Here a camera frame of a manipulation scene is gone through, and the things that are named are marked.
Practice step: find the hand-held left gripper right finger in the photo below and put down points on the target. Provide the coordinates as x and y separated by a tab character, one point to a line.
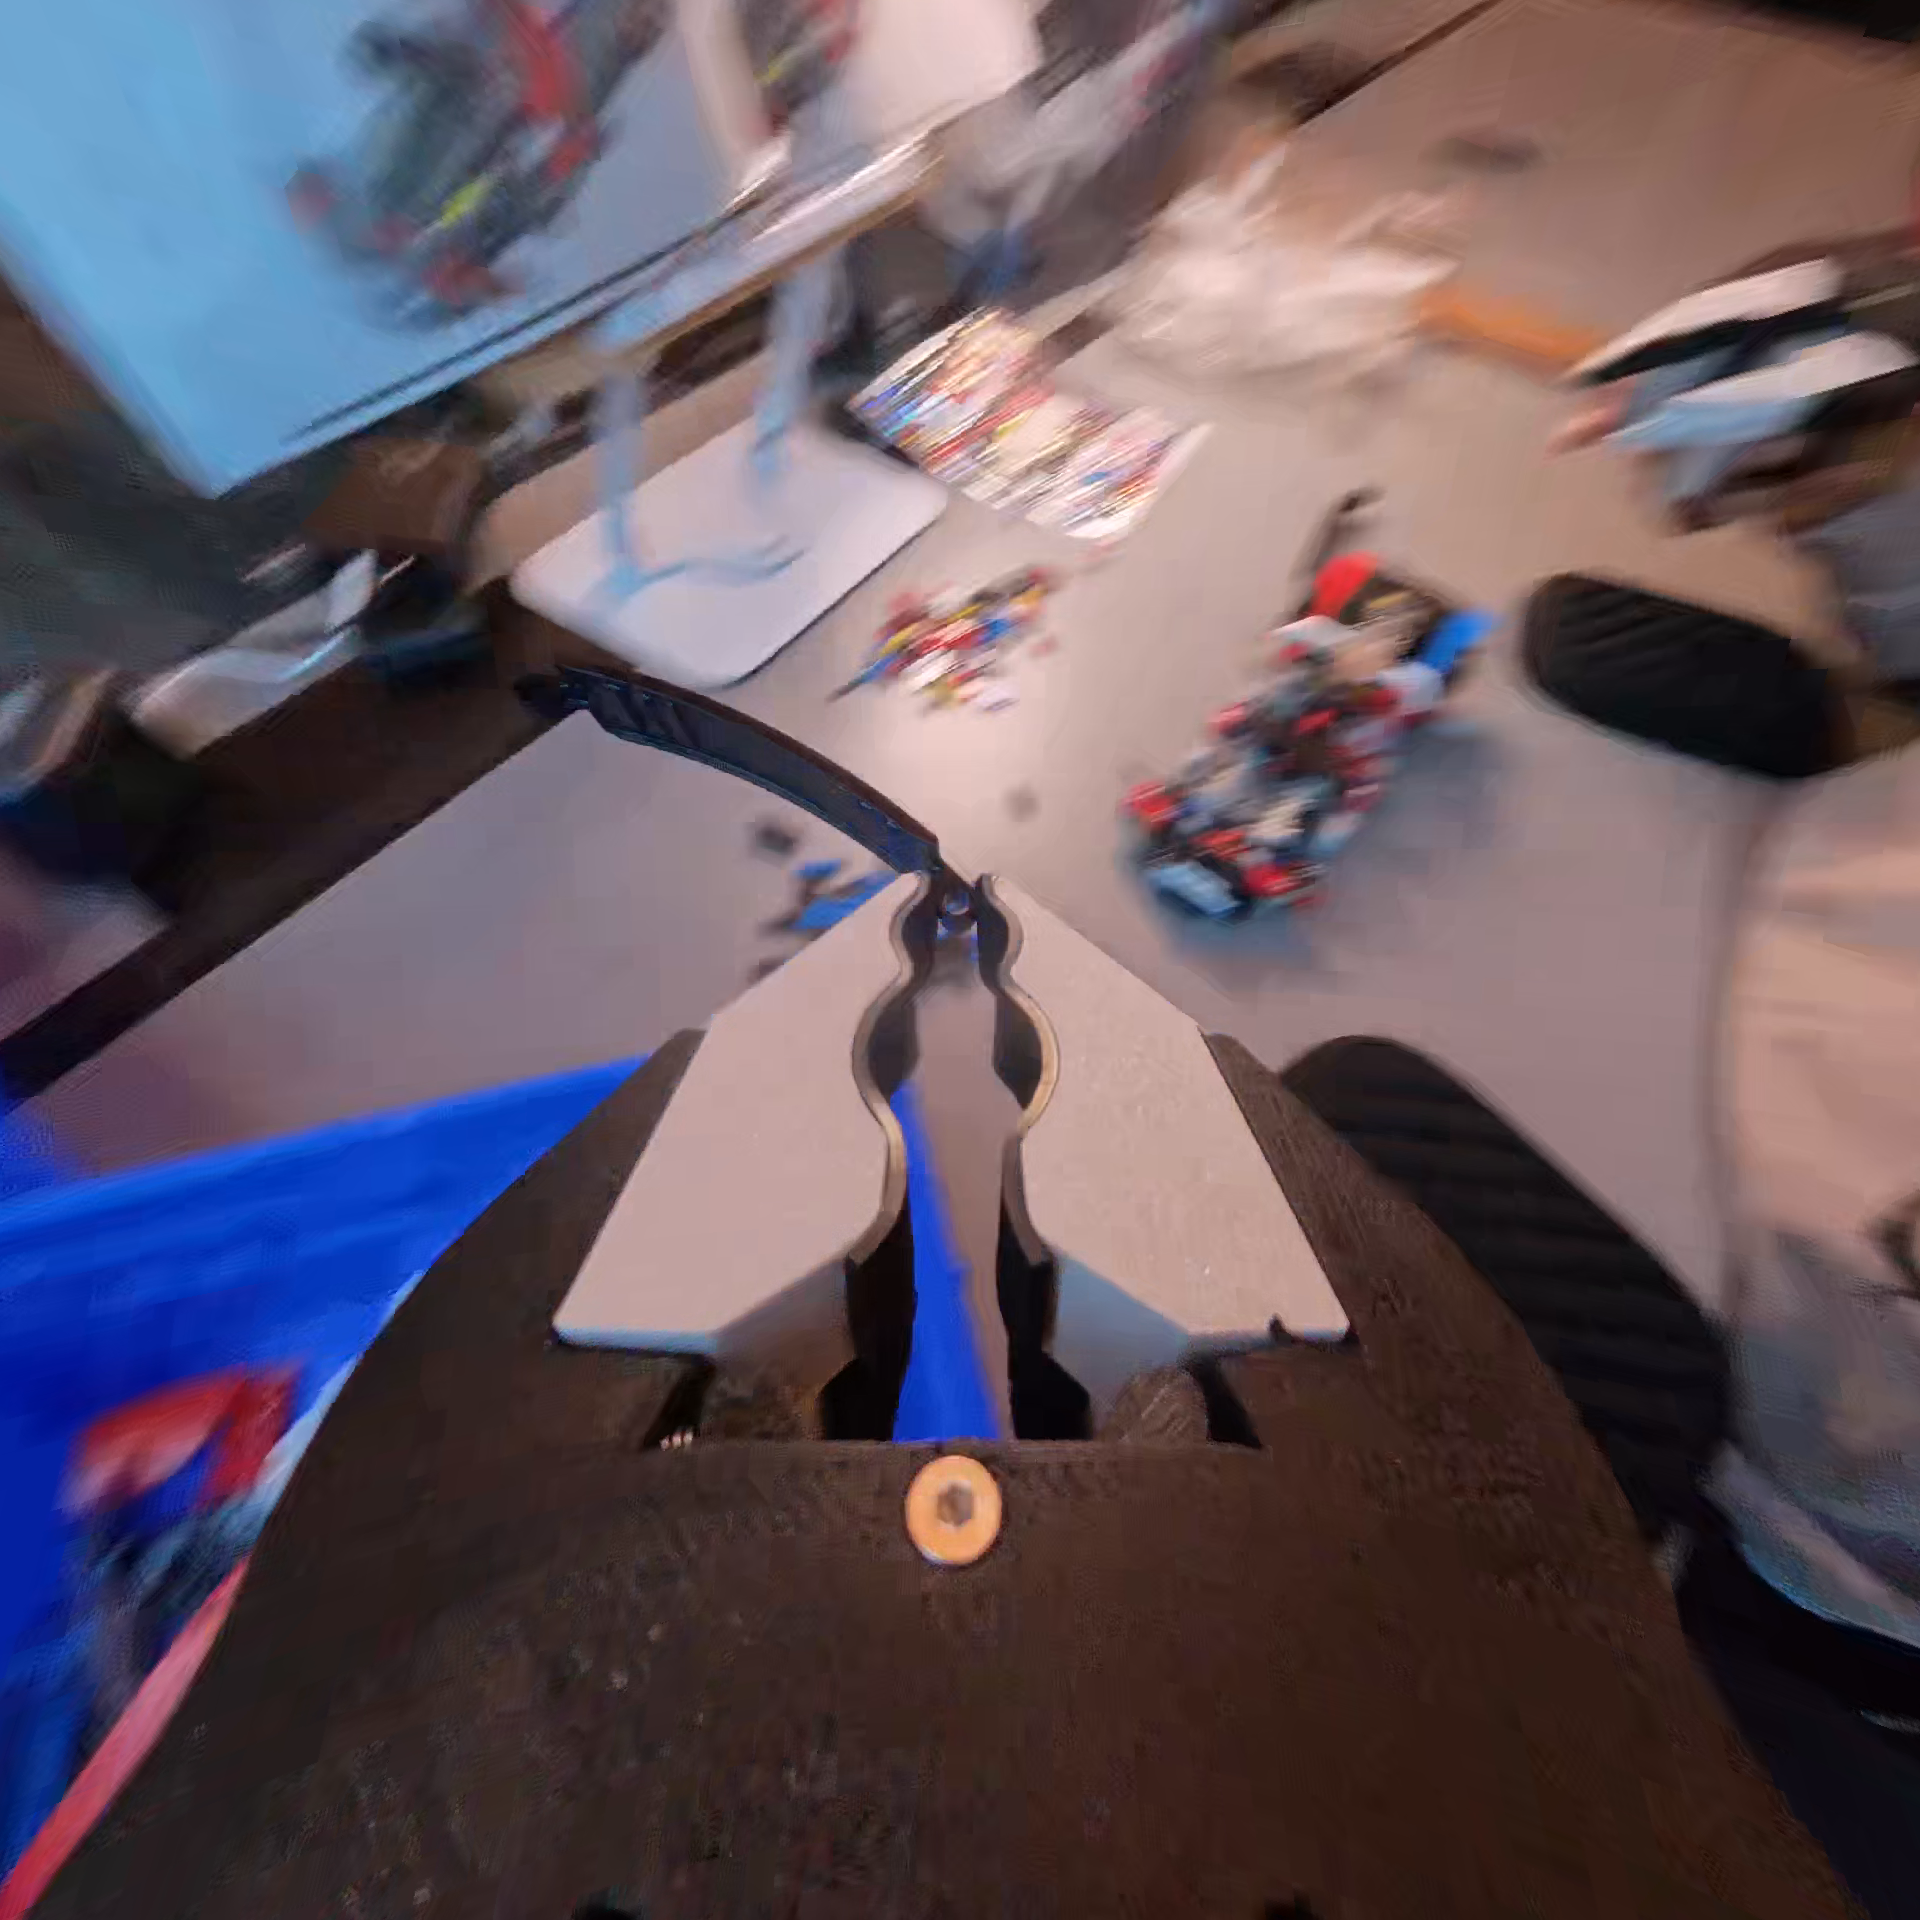
1171	1183

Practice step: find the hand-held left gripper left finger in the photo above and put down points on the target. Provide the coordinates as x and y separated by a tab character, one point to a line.
721	1171

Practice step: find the black curved lego panel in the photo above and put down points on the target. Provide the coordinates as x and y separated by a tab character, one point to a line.
751	744

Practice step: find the blue plastic bin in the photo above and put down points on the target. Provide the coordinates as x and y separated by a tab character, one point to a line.
224	1244

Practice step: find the blue lego piece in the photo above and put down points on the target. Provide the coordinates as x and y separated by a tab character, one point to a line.
833	907

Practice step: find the partly built lego car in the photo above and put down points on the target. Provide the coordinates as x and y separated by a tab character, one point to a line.
1305	750

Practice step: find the pile of loose lego pieces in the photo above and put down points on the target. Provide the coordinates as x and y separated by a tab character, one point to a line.
180	1440
954	644

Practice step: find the lego instruction booklet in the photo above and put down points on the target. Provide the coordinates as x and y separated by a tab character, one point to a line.
152	223

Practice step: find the pile of clear plastic bags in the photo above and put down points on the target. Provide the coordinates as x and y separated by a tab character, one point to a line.
1277	285

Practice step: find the white metal book stand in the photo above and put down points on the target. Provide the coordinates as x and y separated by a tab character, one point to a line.
721	540

